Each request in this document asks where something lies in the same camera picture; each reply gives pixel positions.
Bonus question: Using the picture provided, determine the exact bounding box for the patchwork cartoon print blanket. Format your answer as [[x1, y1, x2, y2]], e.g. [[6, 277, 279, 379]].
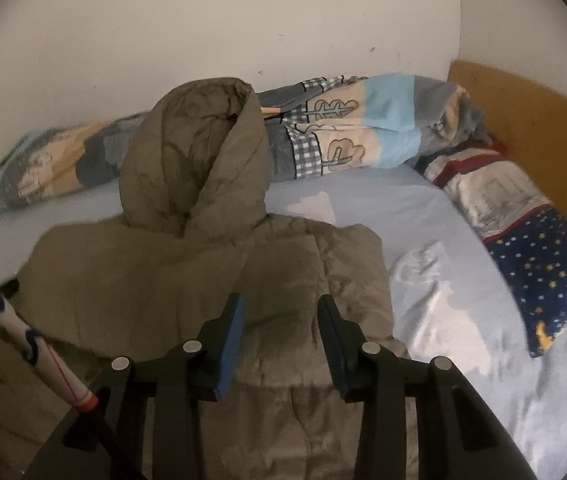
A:
[[0, 73, 495, 219]]

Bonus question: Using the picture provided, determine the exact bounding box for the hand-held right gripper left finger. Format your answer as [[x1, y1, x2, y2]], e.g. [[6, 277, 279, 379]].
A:
[[23, 293, 246, 480]]

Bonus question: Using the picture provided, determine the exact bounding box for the olive hooded puffer jacket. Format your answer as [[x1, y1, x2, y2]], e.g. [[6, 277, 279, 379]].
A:
[[0, 77, 420, 480]]

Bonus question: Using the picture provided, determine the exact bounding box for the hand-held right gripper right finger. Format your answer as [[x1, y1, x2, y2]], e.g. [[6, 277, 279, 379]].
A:
[[317, 293, 539, 480]]

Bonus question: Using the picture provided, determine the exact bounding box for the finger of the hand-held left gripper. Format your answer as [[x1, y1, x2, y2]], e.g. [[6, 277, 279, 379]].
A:
[[0, 272, 20, 302]]

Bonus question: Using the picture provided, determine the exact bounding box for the striped and star print pillow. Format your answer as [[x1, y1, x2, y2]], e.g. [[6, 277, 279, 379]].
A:
[[416, 139, 567, 359]]

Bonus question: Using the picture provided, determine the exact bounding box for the wooden headboard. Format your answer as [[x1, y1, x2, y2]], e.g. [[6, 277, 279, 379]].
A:
[[447, 58, 567, 266]]

